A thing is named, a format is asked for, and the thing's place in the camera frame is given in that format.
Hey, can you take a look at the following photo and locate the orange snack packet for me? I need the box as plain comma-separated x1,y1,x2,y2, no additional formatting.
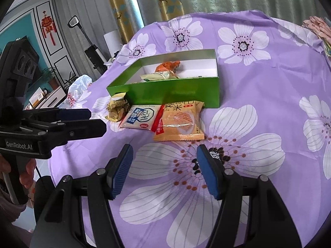
155,60,181,79

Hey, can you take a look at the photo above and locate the grey sheer curtain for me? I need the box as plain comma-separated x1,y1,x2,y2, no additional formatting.
52,0,122,78

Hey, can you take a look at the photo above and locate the gold patterned curtain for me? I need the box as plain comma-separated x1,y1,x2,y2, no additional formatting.
105,0,185,44

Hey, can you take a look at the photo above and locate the red knot wall decoration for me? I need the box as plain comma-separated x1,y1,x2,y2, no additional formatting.
41,11,57,45

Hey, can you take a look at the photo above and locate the person's left forearm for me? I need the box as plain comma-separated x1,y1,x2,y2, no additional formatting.
0,181,34,248

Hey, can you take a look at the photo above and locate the white plastic bag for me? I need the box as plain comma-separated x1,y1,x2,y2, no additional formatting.
67,74,93,106

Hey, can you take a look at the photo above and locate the white low cabinet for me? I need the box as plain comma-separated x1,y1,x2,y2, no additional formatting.
28,85,66,109

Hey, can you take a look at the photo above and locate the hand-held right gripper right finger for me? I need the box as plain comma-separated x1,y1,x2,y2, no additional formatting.
196,144,303,248

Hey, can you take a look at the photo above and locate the orange-yellow snack packet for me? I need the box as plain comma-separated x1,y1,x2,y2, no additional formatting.
153,100,205,142

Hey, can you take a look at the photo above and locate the upright vacuum cleaner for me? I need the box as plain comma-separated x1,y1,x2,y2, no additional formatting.
68,15,107,76

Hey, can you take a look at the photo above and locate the stack of folded cloths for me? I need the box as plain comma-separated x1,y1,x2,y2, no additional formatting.
302,15,331,58

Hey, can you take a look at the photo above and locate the white standing appliance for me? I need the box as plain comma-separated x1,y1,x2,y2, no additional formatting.
103,30,122,57

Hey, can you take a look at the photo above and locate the green cardboard box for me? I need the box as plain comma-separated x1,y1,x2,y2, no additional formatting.
107,49,220,108

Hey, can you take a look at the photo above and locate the potted plant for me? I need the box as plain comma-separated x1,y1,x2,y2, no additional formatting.
63,72,78,91
43,67,61,88

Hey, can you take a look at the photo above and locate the white blue snack packet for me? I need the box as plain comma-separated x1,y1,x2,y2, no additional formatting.
119,105,164,131

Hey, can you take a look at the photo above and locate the person's left hand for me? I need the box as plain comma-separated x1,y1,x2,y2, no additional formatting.
19,157,37,185

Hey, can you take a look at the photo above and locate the purple floral bed sheet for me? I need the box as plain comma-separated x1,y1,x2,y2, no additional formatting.
48,10,331,248

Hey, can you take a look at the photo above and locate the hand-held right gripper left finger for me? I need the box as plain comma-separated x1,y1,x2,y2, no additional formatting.
34,144,134,248

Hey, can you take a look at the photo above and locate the pale yellow snack packet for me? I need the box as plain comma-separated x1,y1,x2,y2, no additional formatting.
140,72,171,82

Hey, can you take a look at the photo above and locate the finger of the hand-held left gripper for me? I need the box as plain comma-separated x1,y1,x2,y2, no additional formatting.
23,108,92,121
39,119,107,146

